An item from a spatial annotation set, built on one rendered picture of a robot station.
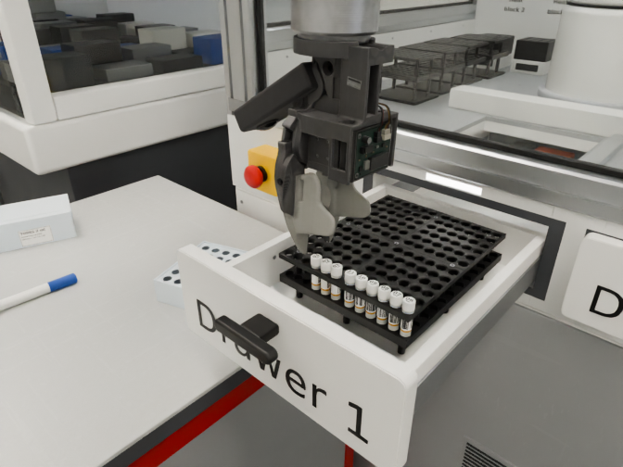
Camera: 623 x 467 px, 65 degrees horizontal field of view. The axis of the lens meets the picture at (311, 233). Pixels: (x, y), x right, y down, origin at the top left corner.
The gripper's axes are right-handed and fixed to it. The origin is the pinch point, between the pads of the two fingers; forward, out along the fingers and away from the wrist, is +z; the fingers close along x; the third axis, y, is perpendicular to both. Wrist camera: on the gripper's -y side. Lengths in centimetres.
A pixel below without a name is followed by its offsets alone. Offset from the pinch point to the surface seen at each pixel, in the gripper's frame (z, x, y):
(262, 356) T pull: 3.5, -14.1, 7.5
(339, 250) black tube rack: 3.7, 4.5, 0.5
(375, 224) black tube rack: 3.5, 12.6, -0.2
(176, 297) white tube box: 16.3, -4.8, -21.1
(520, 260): 3.9, 17.5, 16.8
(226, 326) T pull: 3.1, -14.0, 2.7
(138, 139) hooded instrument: 11, 22, -76
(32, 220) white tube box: 13, -11, -54
